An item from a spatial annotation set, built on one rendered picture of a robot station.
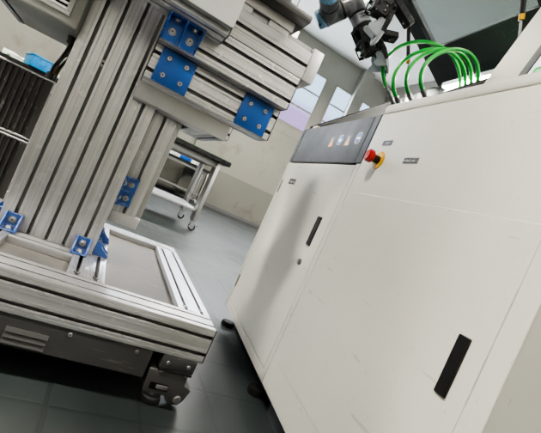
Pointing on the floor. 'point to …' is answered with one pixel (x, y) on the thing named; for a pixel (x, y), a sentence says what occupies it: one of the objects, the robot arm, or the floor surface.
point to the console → (438, 275)
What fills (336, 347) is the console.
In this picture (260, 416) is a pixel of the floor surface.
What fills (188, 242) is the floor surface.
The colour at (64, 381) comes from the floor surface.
